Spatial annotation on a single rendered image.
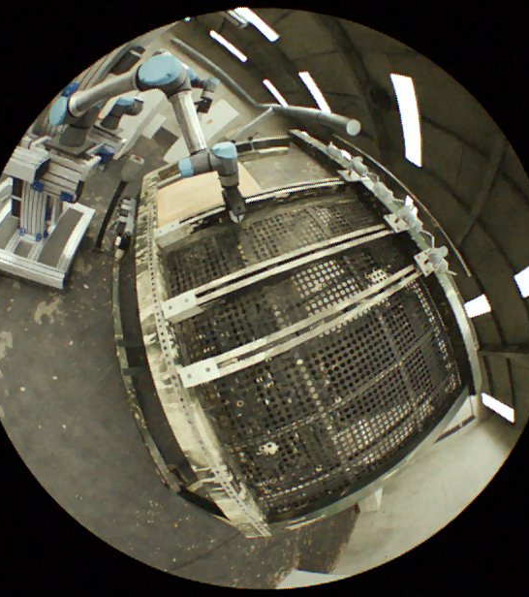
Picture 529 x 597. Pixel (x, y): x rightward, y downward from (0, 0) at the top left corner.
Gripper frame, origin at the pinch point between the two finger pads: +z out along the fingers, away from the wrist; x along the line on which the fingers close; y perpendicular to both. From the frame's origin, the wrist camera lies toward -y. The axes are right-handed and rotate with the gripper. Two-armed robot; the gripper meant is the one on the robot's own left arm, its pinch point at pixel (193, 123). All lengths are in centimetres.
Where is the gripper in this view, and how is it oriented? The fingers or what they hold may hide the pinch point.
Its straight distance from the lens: 140.4
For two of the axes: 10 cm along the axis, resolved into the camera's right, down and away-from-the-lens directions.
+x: -2.9, -8.4, 4.6
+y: 8.7, -0.3, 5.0
